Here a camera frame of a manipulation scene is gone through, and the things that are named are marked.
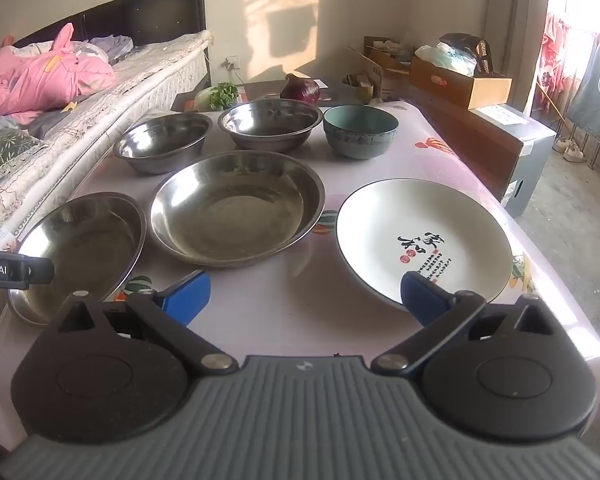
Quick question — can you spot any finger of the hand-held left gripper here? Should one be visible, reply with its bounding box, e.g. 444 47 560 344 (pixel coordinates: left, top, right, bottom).
27 257 56 291

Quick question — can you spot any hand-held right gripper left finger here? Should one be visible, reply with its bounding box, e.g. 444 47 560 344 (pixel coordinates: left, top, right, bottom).
55 271 240 376

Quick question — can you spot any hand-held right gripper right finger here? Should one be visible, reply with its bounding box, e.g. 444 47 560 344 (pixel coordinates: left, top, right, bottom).
371 271 556 376

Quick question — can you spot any white printed ceramic plate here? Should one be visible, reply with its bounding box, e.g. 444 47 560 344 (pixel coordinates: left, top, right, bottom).
336 179 513 313

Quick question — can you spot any large steel plate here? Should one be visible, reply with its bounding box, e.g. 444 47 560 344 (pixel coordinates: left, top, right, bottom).
150 150 327 268

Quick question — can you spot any steel bowl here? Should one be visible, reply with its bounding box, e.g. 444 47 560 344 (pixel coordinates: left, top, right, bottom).
218 99 322 153
113 113 214 175

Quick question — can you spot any teal ceramic bowl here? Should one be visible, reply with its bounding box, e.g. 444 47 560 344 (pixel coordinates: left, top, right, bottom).
323 105 400 160

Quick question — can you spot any brown wooden desk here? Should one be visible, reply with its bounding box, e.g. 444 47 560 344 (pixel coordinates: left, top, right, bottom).
410 97 523 206

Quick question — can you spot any grey cabinet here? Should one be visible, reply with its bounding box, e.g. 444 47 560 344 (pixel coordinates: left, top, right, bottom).
472 105 557 217

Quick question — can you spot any napa cabbage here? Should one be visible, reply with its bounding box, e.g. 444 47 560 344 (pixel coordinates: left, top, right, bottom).
195 81 240 112

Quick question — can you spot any white mattress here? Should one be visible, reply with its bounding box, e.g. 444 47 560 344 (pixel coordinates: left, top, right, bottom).
0 30 216 311

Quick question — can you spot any pair of white shoes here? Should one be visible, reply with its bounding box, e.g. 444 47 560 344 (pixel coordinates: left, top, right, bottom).
554 137 587 162

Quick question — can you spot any brown cardboard box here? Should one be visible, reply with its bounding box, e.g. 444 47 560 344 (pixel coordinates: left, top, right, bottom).
410 56 513 111

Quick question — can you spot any open cardboard carton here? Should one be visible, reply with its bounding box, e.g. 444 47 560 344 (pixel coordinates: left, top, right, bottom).
347 36 413 103

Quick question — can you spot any red onion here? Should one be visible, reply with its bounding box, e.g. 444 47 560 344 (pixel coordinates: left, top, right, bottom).
280 73 322 105

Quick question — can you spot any purple cloth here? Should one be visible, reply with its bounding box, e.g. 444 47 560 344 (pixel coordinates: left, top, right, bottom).
87 34 133 63

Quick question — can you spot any white plastic bag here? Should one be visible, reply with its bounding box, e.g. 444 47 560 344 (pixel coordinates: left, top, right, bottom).
414 41 477 77

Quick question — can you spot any black plastic bag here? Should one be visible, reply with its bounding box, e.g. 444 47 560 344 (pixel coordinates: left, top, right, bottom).
439 33 493 75

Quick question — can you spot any red floral hanging cloth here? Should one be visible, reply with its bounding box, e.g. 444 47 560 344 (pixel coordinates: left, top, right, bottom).
539 12 588 93

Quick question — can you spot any dark wooden headboard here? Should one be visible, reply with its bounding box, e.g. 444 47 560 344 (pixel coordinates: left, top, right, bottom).
12 0 206 48

